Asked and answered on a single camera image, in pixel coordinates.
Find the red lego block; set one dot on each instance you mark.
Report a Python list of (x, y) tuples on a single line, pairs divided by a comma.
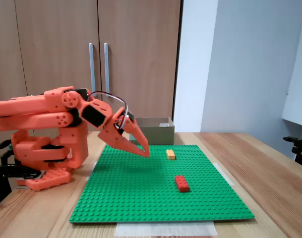
[(181, 183)]

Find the cardboard box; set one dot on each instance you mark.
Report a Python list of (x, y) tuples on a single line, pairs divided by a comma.
[(158, 135)]

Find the yellow lego block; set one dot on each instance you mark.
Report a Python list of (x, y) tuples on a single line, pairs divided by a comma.
[(170, 154)]

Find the green lego baseplate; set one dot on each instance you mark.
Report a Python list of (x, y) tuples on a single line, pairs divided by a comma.
[(140, 193)]

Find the masking tape strip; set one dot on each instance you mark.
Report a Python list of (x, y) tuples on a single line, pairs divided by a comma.
[(225, 174), (90, 171), (165, 229)]

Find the wooden cabinet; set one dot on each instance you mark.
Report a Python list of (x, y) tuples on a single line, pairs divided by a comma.
[(54, 49)]

